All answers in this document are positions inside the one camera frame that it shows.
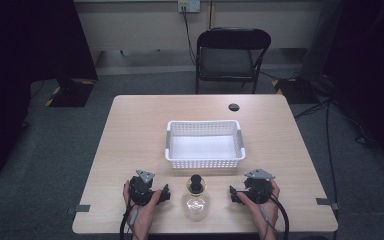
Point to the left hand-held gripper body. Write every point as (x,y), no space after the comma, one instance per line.
(140,190)

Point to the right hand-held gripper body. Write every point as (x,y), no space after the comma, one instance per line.
(259,190)

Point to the clear glass bottle black stopper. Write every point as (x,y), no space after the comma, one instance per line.
(196,199)

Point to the white plastic basket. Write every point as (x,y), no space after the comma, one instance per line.
(205,145)

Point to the person's left hand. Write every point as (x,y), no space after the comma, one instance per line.
(145,215)

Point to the person's right hand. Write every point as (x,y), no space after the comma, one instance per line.
(261,216)

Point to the grey tape strip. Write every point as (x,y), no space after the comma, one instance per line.
(79,209)
(326,202)

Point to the black stand base striped tape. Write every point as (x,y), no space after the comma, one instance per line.
(70,93)
(295,90)

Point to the black folding chair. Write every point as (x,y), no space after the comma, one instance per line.
(230,58)

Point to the dark curtain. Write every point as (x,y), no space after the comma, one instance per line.
(23,66)
(370,73)

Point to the wall power outlet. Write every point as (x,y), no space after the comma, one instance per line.
(188,5)

